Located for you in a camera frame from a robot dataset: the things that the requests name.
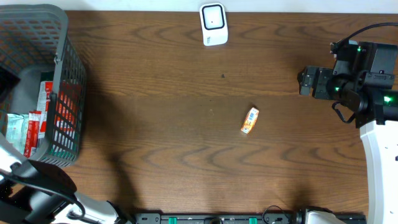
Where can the teal wet wipes packet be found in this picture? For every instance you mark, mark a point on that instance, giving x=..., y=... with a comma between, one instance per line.
x=16, y=133

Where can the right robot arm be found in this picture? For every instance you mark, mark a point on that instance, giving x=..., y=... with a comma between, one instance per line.
x=360, y=87

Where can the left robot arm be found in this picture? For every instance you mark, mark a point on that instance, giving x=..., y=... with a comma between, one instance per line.
x=37, y=192

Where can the slim red stick packet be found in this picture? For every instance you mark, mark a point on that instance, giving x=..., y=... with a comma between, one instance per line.
x=32, y=133

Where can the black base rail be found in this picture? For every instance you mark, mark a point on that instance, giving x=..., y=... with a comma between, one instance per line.
x=156, y=218

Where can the green white packet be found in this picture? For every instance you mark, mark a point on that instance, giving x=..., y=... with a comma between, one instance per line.
x=46, y=76

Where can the small orange snack packet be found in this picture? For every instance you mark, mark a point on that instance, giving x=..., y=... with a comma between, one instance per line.
x=250, y=120

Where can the grey plastic mesh basket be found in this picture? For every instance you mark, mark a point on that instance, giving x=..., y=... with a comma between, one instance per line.
x=34, y=39

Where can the large red snack bag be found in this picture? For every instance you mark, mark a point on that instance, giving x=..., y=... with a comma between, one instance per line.
x=66, y=109

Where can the white barcode scanner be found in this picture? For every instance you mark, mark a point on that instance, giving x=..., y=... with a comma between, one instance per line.
x=213, y=24

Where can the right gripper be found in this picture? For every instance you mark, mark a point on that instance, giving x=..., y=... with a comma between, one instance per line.
x=319, y=88

